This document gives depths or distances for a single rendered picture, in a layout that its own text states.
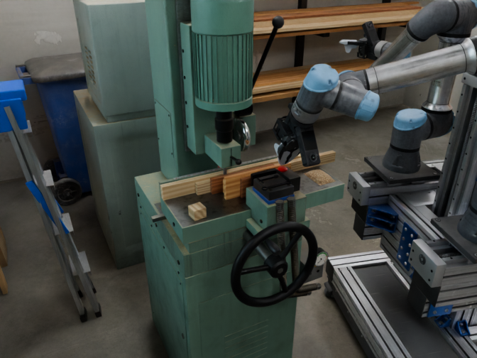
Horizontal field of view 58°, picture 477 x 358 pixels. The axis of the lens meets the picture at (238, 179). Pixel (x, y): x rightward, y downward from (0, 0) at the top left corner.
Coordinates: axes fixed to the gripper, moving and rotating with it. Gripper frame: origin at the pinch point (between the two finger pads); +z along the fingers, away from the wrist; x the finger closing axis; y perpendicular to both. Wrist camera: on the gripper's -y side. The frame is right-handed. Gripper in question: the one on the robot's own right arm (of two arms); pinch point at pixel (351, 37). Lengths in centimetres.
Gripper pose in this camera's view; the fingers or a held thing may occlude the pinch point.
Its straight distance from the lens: 227.8
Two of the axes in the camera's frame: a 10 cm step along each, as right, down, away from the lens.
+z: -4.4, -4.2, 7.9
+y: 1.2, 8.4, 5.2
